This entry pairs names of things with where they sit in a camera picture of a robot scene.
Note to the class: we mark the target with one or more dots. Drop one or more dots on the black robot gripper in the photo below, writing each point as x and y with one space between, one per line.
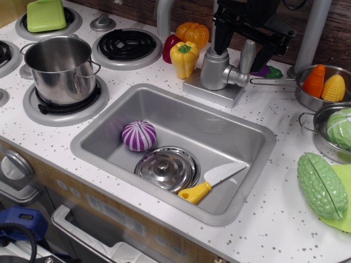
255 20

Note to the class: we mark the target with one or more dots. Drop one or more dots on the grey stove knob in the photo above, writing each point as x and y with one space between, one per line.
102 24

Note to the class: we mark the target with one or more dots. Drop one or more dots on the black coil burner back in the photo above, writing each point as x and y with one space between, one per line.
127 49

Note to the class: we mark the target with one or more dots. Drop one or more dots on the grey oven dial knob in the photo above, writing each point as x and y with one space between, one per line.
14 167

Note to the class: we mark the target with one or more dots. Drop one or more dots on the steel pot lid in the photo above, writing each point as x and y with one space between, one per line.
170 168

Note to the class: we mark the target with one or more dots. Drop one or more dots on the purple toy eggplant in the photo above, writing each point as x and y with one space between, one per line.
268 72

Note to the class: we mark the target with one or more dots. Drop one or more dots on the yellow toy bell pepper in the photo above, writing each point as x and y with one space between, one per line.
184 57

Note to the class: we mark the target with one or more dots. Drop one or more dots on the purple striped toy onion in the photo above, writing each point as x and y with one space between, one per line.
139 136

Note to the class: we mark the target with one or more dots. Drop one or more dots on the burner under pot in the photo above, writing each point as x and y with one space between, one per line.
32 103

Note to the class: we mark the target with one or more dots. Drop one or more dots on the grey toy sink basin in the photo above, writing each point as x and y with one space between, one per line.
191 139

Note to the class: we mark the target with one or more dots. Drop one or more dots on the green toy cutting board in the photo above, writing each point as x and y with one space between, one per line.
45 15

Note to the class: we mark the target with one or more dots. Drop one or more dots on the small steel pot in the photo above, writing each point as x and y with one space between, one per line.
320 118

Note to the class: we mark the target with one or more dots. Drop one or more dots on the grey faucet spout pipe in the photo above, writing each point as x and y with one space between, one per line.
164 15

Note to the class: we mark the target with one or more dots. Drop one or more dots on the burner under cutting board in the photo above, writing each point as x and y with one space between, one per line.
73 23

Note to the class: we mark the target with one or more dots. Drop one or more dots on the silver faucet lever handle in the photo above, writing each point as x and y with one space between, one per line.
247 56

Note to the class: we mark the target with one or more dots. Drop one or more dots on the steel pan with handle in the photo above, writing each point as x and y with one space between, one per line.
306 99

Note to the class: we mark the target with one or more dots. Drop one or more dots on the left edge burner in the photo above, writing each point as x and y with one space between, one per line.
10 58

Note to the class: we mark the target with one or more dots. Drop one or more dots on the yellow toy corn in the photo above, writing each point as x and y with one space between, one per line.
334 89

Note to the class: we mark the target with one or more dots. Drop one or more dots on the stainless steel pot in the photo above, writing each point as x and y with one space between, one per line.
62 69

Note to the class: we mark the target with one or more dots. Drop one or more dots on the orange toy carrot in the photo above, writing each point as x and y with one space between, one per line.
314 83

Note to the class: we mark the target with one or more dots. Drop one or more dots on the grey vertical post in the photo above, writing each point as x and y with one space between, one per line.
312 35

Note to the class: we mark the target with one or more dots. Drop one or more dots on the red toy pepper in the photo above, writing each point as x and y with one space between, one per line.
170 42

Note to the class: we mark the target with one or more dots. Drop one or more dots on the green toy cabbage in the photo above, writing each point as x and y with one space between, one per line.
338 129

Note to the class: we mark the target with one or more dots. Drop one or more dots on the yellow handled toy knife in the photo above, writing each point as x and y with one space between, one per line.
212 177

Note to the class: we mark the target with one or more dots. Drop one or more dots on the grey oven door handle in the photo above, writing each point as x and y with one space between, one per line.
88 241

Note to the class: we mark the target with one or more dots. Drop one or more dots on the light green plate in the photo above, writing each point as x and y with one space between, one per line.
343 172

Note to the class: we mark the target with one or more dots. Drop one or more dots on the blue clamp tool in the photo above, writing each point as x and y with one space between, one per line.
31 219

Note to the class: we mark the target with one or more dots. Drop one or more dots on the green toy bitter gourd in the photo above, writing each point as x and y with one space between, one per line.
321 186

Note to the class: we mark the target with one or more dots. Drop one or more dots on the orange toy pumpkin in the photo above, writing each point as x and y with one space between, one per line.
193 32

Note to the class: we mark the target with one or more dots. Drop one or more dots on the silver toy faucet base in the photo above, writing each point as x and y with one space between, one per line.
217 81

